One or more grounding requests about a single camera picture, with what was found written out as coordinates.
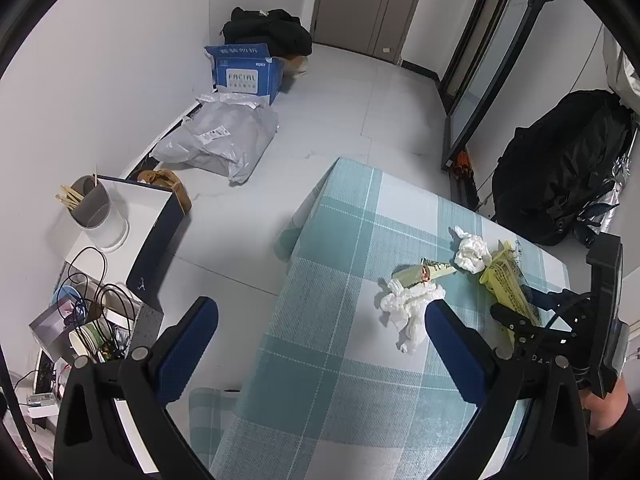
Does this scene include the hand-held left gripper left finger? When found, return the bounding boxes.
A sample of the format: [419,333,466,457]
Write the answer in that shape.
[52,296,219,480]

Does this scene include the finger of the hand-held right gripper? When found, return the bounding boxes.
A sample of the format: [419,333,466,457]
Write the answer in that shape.
[522,286,592,322]
[489,302,551,348]

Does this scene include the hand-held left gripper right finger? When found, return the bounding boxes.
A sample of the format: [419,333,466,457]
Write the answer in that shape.
[424,298,591,480]

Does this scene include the large yellow wrapper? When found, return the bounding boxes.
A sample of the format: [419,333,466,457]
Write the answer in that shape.
[479,240,542,347]

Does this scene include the white tissue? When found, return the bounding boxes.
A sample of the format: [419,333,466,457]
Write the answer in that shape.
[376,279,447,355]
[448,226,494,275]

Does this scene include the person's right forearm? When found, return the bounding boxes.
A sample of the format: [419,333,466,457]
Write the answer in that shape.
[587,394,640,480]

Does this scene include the person's right hand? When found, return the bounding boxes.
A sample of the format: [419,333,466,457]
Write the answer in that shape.
[581,377,631,432]

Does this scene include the grey speckled box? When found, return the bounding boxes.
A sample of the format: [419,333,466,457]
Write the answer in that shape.
[131,301,165,357]

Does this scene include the small yellow-green wrapper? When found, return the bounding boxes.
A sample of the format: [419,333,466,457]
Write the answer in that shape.
[391,258,457,292]

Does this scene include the stack of bowls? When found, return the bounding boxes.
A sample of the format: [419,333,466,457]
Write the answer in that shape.
[69,321,110,362]

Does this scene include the silver blue folded cover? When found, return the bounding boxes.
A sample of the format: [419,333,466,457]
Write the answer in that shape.
[574,157,632,247]

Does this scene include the teal checked tablecloth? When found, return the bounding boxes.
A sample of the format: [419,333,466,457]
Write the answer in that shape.
[189,157,571,480]

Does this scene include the black hanging coat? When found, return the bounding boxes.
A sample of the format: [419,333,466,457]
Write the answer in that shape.
[492,90,637,247]

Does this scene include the white box with navy sides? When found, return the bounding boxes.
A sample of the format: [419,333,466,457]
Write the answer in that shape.
[62,175,182,307]

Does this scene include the white power strip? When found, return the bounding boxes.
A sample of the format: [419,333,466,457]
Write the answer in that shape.
[26,350,60,418]

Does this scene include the orange black tool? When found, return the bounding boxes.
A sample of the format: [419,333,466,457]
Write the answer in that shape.
[449,151,474,179]

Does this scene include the grey cup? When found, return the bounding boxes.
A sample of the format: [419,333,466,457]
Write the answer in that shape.
[69,176,129,252]

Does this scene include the brown bag on floor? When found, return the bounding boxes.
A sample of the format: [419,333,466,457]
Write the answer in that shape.
[136,168,193,214]

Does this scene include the wooden chopsticks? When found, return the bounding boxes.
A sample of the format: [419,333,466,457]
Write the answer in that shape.
[56,162,99,209]

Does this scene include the grey plastic mail bag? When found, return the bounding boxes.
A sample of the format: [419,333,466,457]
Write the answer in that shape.
[151,92,279,184]

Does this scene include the white hanging bag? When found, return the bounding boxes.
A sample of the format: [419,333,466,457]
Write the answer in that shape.
[602,25,640,113]

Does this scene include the black framed standing mirror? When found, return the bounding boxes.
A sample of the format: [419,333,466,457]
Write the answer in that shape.
[439,0,555,173]

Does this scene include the blue cardboard box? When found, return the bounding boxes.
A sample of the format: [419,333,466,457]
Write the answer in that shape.
[204,42,287,106]

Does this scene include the black clothing pile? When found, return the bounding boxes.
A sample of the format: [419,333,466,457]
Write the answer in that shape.
[221,7,314,58]

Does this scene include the grey-brown door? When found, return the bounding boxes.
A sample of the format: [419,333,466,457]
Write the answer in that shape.
[311,0,432,64]

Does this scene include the black cables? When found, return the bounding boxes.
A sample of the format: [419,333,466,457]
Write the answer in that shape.
[54,246,137,358]

